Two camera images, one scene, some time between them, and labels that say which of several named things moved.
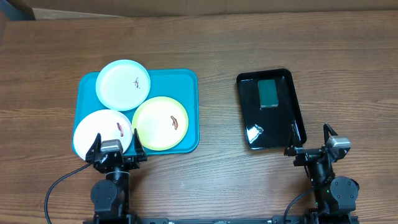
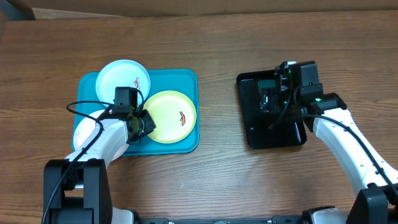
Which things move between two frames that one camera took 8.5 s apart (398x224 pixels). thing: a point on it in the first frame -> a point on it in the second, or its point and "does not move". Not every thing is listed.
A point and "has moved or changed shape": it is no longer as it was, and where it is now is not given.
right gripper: x=294 y=147 -> x=270 y=100
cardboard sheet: x=68 y=9 does not move
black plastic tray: x=268 y=103 does not move
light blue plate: x=122 y=85 does not move
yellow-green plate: x=161 y=122 has moved or changed shape
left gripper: x=132 y=162 -> x=149 y=125
